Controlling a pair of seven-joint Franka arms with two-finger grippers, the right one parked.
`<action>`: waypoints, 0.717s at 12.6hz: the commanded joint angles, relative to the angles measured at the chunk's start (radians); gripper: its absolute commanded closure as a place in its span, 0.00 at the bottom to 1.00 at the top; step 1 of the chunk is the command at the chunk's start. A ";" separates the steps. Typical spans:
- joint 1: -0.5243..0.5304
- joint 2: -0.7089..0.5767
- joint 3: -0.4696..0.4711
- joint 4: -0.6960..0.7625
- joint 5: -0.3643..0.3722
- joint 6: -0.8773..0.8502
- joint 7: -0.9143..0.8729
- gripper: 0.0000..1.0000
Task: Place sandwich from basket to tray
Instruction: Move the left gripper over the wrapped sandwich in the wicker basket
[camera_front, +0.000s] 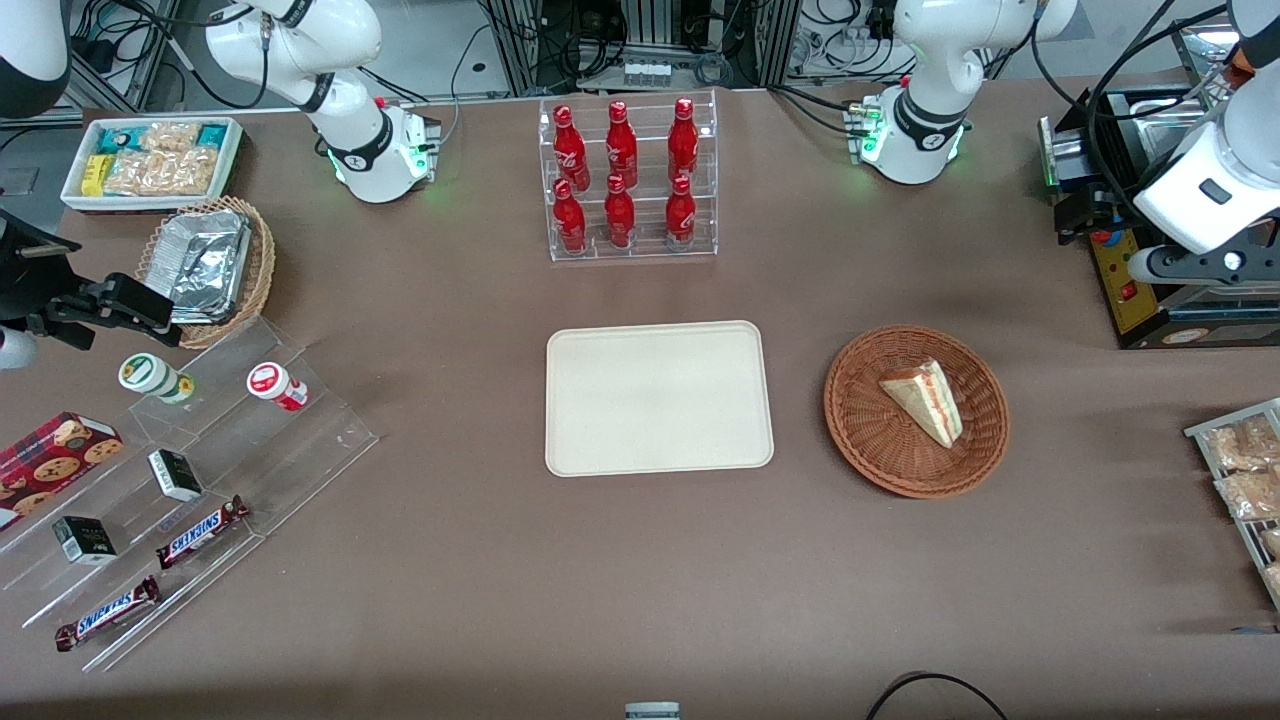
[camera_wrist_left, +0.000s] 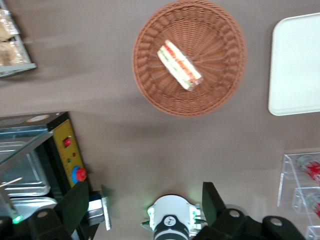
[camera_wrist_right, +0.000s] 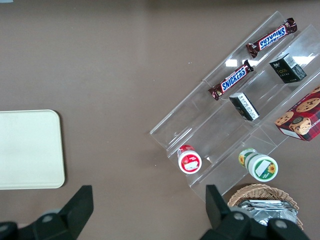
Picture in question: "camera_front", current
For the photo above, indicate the black food warmer machine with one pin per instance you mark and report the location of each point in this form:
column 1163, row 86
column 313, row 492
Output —
column 1150, row 325

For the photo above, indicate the small grey device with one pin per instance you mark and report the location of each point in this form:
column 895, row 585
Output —
column 652, row 711

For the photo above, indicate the silver foil containers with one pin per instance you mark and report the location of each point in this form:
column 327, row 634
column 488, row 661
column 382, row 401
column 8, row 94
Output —
column 205, row 265

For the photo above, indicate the large clear cracker bag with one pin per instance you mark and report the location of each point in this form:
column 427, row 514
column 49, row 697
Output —
column 160, row 172

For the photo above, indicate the teal snack packet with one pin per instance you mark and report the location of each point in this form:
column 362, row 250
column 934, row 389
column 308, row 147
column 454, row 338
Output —
column 118, row 138
column 212, row 136

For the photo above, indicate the triangular sandwich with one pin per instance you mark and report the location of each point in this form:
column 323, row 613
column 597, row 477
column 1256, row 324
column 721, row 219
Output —
column 925, row 400

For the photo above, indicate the steel warmer pan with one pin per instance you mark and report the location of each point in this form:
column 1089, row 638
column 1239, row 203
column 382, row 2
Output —
column 1165, row 125

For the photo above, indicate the red sausage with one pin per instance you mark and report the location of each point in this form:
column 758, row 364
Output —
column 1242, row 60

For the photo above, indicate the red lid white bottle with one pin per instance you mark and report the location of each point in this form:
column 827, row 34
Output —
column 272, row 384

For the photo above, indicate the aluminium equipment frame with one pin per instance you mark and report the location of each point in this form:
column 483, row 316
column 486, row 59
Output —
column 520, row 45

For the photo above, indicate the tray of packaged pastries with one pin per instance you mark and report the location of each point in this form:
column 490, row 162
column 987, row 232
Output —
column 1205, row 432

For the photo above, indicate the red cookie box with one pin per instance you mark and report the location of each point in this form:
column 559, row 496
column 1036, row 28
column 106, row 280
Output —
column 50, row 465

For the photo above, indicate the small black box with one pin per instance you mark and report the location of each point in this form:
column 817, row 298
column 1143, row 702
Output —
column 175, row 475
column 85, row 540

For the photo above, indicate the clear snack bag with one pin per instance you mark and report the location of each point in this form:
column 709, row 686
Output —
column 1245, row 445
column 1274, row 580
column 1250, row 495
column 1273, row 543

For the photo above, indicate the cream rectangular tray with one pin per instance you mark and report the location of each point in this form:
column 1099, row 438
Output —
column 660, row 400

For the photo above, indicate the brown round wicker basket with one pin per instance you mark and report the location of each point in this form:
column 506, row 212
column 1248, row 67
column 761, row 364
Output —
column 870, row 420

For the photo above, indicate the yellow snack packet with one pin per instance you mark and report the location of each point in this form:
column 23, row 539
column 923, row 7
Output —
column 95, row 175

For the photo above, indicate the snickers bar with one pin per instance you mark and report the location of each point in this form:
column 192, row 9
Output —
column 105, row 612
column 200, row 532

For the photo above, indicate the clear acrylic stepped shelf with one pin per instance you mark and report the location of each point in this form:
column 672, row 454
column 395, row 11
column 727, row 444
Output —
column 300, row 450

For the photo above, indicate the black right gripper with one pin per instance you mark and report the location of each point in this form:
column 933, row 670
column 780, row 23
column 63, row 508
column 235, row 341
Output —
column 30, row 283

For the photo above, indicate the tan wicker basket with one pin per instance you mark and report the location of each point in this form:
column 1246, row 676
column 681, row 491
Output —
column 262, row 270

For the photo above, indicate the small clear cracker bag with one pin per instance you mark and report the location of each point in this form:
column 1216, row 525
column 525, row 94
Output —
column 170, row 136

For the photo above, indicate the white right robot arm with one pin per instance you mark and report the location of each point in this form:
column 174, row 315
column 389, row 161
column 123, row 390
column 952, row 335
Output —
column 340, row 90

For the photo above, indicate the red cola bottle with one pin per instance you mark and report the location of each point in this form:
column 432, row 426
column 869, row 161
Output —
column 683, row 140
column 569, row 222
column 619, row 218
column 621, row 145
column 569, row 145
column 680, row 215

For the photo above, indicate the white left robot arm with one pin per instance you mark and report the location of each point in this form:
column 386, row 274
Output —
column 930, row 70

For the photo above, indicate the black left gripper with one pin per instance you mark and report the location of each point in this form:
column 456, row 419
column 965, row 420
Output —
column 1100, row 208

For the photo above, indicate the white power strip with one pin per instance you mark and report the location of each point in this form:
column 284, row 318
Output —
column 646, row 72

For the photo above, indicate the clear acrylic bottle rack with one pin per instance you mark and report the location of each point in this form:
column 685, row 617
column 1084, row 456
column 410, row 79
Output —
column 645, row 160

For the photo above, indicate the white snack bin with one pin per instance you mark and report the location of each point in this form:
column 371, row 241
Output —
column 75, row 200

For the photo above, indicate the green lid white bottle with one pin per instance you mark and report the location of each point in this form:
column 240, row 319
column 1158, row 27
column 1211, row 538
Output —
column 150, row 375

